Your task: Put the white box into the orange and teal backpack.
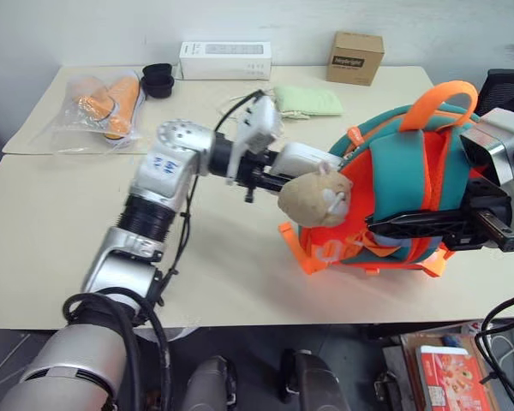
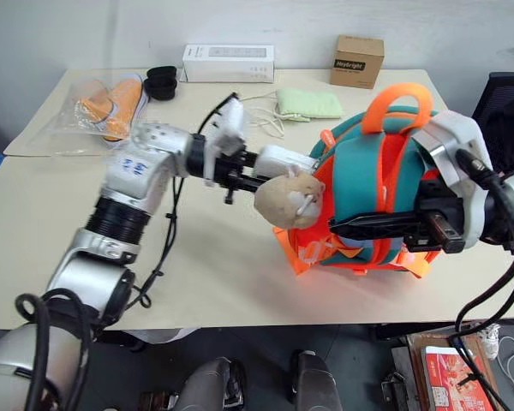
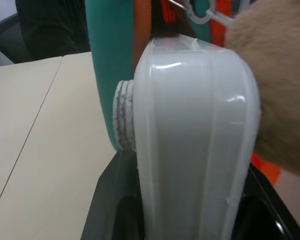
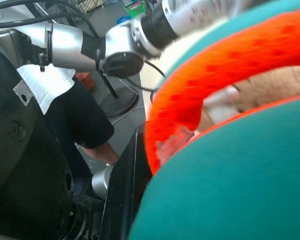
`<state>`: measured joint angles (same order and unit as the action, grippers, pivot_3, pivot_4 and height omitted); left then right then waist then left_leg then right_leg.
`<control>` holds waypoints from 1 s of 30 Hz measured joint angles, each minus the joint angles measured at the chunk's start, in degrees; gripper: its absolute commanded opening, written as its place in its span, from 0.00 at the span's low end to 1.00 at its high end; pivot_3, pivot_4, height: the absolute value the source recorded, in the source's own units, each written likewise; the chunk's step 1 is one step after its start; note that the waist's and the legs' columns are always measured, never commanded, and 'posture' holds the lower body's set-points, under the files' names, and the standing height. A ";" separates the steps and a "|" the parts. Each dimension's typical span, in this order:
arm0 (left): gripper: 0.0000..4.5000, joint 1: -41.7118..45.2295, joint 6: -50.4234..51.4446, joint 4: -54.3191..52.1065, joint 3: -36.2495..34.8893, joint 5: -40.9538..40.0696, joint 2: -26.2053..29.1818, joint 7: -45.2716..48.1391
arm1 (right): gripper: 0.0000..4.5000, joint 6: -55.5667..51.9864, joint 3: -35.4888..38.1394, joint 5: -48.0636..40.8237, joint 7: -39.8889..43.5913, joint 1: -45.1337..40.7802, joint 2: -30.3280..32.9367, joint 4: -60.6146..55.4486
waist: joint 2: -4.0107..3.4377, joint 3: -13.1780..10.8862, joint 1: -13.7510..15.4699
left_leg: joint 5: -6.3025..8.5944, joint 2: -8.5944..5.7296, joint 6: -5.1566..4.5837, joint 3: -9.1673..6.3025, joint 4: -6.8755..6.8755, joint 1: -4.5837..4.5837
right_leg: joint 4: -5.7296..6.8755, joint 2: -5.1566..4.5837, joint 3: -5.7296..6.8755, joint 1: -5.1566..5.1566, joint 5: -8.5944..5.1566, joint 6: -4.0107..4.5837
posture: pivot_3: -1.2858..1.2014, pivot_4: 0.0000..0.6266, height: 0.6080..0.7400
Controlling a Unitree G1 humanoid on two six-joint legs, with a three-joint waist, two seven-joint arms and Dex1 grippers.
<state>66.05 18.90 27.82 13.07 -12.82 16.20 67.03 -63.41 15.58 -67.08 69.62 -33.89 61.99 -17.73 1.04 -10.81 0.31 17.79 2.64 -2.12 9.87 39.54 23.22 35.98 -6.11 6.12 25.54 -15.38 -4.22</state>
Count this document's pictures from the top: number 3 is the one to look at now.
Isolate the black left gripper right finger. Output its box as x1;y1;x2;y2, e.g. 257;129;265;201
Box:
237;161;300;240

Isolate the white plastic ring clip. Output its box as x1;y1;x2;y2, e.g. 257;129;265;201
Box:
181;0;237;28

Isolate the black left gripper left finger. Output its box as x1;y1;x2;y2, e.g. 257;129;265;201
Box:
80;149;146;240

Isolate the tan plush toy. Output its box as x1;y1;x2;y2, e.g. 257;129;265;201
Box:
223;1;300;183

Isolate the black mesh office chair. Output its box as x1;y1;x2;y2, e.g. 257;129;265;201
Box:
0;0;92;65

